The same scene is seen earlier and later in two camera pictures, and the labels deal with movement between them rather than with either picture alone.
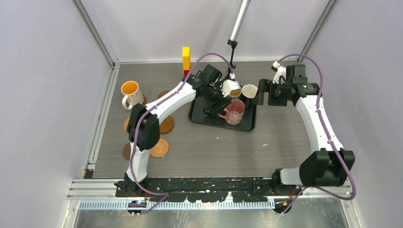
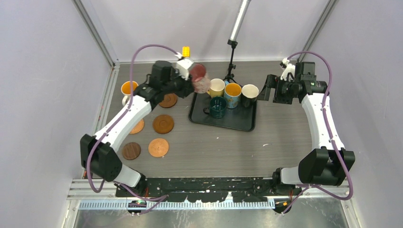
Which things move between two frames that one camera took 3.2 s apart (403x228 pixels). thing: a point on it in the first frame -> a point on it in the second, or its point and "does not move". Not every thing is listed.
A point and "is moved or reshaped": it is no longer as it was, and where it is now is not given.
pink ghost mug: [234, 112] is moved or reshaped
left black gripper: [223, 104] -> [187, 87]
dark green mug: [213, 111] does not move
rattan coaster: [160, 149] does not move
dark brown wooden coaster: [126, 151] does not move
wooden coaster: [166, 126] does not move
